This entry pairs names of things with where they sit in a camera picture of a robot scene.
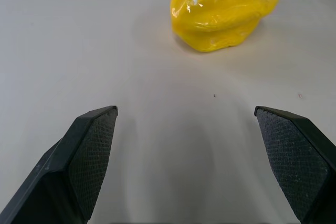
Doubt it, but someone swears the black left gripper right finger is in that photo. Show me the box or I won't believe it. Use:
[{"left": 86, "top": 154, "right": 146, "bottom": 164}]
[{"left": 254, "top": 105, "right": 336, "bottom": 224}]

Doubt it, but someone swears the yellow plastic bag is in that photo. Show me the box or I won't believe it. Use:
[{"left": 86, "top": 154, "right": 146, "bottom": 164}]
[{"left": 170, "top": 0, "right": 279, "bottom": 53}]

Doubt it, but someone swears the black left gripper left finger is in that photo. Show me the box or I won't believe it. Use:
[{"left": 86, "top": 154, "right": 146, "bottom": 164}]
[{"left": 0, "top": 105, "right": 119, "bottom": 224}]

